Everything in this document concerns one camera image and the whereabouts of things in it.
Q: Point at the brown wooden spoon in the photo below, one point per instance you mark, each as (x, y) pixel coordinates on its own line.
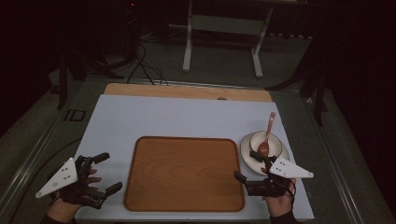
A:
(264, 148)

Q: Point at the white metal stand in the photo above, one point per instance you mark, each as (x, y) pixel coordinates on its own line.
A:
(225, 24)

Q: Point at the pale blue table mat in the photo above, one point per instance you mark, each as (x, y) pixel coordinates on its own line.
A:
(174, 116)

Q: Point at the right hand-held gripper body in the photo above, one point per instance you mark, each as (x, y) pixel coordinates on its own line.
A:
(289, 170)

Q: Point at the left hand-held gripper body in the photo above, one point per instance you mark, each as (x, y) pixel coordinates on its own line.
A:
(63, 175)

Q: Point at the black floor socket box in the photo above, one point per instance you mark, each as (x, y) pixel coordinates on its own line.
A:
(74, 115)

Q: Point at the person's right hand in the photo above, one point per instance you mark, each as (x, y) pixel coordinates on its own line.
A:
(280, 203)

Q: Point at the person's left hand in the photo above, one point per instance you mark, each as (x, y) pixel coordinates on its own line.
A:
(62, 211)

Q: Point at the white plate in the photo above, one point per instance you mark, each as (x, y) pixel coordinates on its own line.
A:
(249, 161)

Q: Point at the white bowl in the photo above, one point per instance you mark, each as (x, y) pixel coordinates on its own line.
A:
(275, 144)

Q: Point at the black tripod stand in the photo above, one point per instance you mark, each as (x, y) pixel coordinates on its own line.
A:
(318, 93)

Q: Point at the brown wooden tray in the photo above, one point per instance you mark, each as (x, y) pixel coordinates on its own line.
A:
(183, 174)

